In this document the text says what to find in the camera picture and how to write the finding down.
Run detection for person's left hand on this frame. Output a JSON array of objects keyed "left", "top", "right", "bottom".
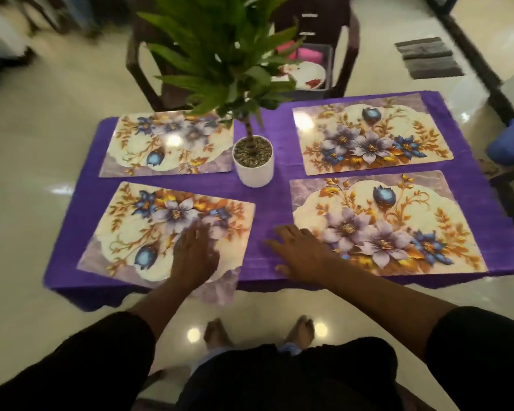
[{"left": 169, "top": 220, "right": 222, "bottom": 292}]

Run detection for person's right hand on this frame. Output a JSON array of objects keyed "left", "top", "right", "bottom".
[{"left": 264, "top": 224, "right": 339, "bottom": 285}]

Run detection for floral print placemat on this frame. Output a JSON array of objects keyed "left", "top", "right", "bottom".
[
  {"left": 99, "top": 110, "right": 235, "bottom": 179},
  {"left": 292, "top": 92, "right": 454, "bottom": 177},
  {"left": 76, "top": 182, "right": 256, "bottom": 305},
  {"left": 289, "top": 170, "right": 488, "bottom": 278}
]

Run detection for person's right forearm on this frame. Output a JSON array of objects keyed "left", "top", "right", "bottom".
[{"left": 321, "top": 256, "right": 459, "bottom": 360}]

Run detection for person's right foot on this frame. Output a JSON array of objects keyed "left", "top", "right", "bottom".
[{"left": 284, "top": 315, "right": 316, "bottom": 349}]

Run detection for person's foot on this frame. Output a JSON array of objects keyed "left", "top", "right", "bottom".
[
  {"left": 284, "top": 315, "right": 316, "bottom": 349},
  {"left": 203, "top": 319, "right": 232, "bottom": 349}
]

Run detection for person's left foot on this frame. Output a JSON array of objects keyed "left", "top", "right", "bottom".
[{"left": 203, "top": 319, "right": 232, "bottom": 349}]

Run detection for person's light blue trousers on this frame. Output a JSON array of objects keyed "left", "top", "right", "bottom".
[{"left": 190, "top": 342, "right": 303, "bottom": 377}]

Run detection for person's black shirt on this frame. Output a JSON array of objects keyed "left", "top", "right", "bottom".
[{"left": 0, "top": 305, "right": 514, "bottom": 411}]

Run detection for purple tablecloth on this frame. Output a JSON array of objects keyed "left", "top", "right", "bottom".
[{"left": 42, "top": 90, "right": 514, "bottom": 312}]

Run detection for green plant in white pot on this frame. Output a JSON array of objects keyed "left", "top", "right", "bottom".
[{"left": 136, "top": 0, "right": 305, "bottom": 189}]

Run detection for grey plastic tub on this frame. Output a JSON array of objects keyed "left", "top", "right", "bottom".
[{"left": 274, "top": 42, "right": 334, "bottom": 101}]

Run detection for white rose print plate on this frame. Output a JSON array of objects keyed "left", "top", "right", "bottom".
[{"left": 278, "top": 61, "right": 328, "bottom": 90}]

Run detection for brown plastic armchair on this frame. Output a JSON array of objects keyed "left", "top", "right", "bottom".
[
  {"left": 270, "top": 0, "right": 362, "bottom": 101},
  {"left": 125, "top": 0, "right": 223, "bottom": 112}
]

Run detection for blue plastic bucket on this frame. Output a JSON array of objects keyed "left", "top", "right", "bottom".
[{"left": 485, "top": 113, "right": 514, "bottom": 167}]

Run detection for grey striped doormat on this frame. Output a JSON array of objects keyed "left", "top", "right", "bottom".
[{"left": 393, "top": 37, "right": 465, "bottom": 80}]

